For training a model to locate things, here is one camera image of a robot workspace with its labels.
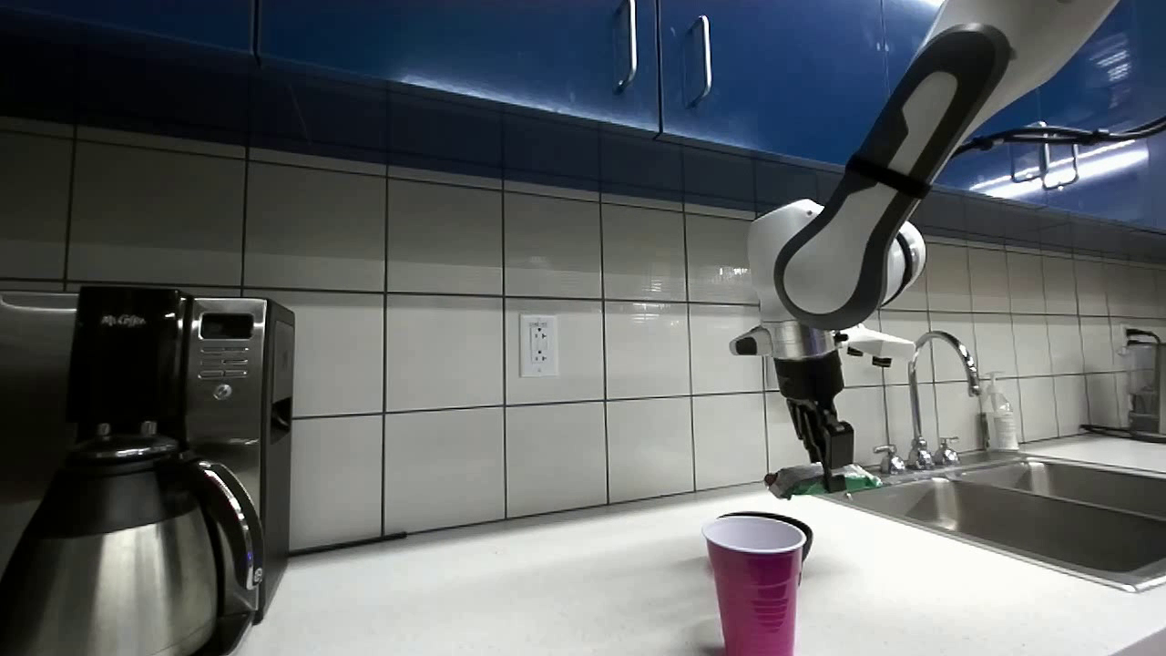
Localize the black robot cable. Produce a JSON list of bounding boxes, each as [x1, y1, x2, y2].
[[950, 112, 1166, 160]]

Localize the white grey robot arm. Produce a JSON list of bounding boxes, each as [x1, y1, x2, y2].
[[732, 0, 1120, 492]]

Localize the appliance at far right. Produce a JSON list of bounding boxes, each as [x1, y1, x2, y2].
[[1124, 328, 1166, 442]]

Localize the green candy bar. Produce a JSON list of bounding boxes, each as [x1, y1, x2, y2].
[[765, 465, 881, 499]]

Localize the steel coffee carafe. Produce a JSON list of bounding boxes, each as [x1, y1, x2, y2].
[[0, 445, 266, 656]]

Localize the blue upper cabinets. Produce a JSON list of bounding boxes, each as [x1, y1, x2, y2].
[[0, 0, 1113, 212]]

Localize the stainless steel coffee maker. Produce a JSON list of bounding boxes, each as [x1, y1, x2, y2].
[[0, 289, 295, 595]]

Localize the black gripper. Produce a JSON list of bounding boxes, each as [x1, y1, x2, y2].
[[775, 353, 851, 492]]

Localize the chrome kitchen faucet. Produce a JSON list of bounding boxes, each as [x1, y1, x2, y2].
[[871, 328, 991, 475]]

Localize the pink plastic cup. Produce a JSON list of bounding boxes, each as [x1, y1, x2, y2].
[[702, 516, 802, 656]]

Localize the stainless steel sink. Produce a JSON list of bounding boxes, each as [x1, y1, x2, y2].
[[788, 452, 1166, 599]]

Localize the clear soap dispenser bottle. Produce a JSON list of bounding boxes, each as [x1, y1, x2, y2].
[[981, 380, 1021, 452]]

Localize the white wall outlet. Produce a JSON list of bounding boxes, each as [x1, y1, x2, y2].
[[521, 315, 556, 376]]

